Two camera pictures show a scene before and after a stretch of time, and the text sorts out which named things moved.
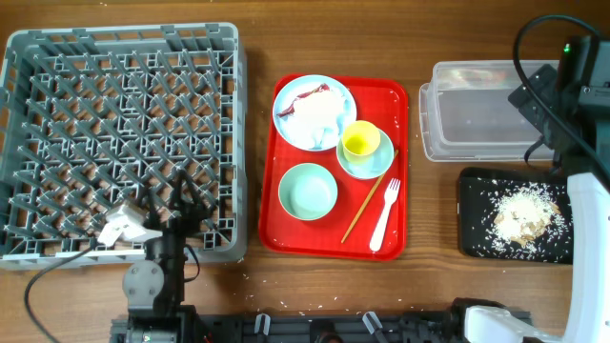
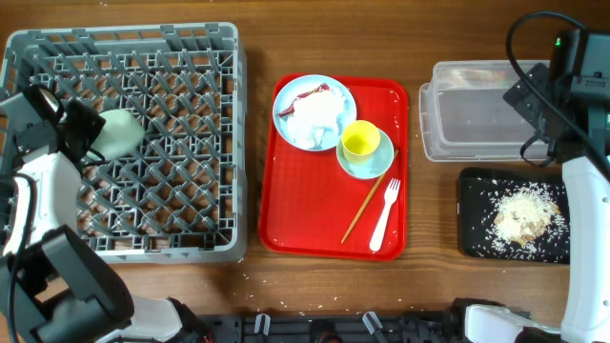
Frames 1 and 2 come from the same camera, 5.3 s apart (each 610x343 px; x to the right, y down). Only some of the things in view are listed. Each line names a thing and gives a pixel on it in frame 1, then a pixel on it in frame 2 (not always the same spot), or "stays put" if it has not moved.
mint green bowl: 308,191 to 121,134
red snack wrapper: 322,88 stays put
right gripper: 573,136 stays put
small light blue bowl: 375,166 stays put
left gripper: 191,211 to 93,120
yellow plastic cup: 360,141 stays put
